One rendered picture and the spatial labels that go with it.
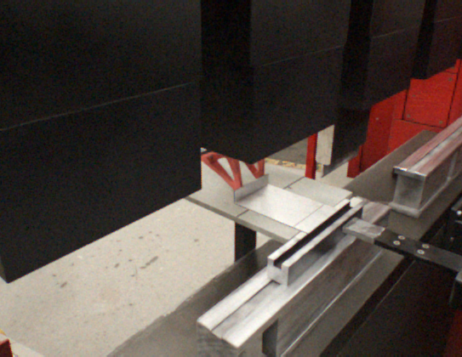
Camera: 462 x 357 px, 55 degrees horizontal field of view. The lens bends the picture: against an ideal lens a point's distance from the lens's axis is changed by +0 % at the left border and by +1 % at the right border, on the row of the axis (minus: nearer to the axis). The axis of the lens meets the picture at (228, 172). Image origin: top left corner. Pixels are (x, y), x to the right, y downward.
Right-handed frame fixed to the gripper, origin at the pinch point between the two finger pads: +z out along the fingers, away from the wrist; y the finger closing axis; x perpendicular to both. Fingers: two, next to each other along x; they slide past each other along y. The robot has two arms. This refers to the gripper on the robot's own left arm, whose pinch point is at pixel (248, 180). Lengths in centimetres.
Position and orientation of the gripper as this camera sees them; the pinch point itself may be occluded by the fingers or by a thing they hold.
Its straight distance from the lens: 69.8
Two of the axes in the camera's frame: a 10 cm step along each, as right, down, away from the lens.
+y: 6.6, -3.2, 6.8
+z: 3.8, 9.2, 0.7
